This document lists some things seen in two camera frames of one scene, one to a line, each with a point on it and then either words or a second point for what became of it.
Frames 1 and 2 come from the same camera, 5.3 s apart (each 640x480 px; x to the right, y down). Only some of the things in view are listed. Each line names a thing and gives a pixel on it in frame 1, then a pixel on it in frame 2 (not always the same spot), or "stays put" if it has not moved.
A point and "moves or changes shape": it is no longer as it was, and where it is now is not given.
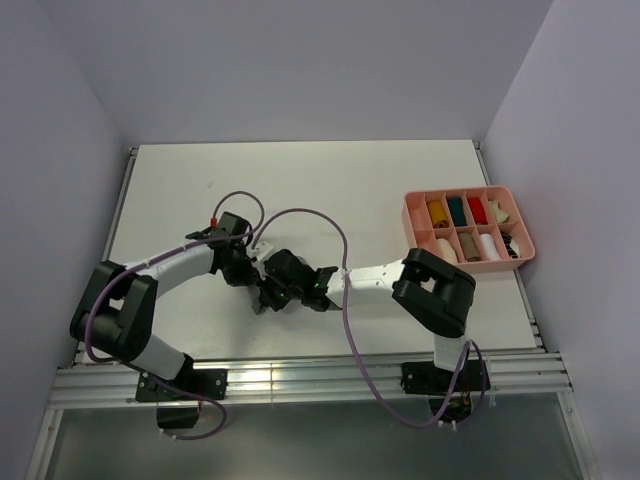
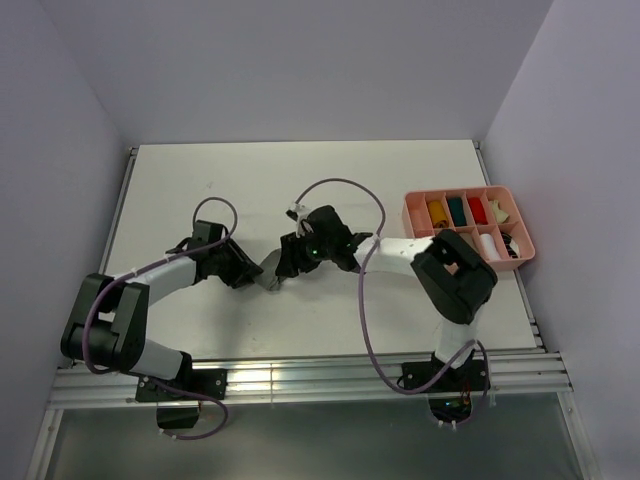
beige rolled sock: (500, 216) stays put
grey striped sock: (254, 294) moves or changes shape
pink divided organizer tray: (483, 227) stays put
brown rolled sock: (469, 247) stays put
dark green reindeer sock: (457, 211) stays put
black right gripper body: (279, 296) -> (309, 250)
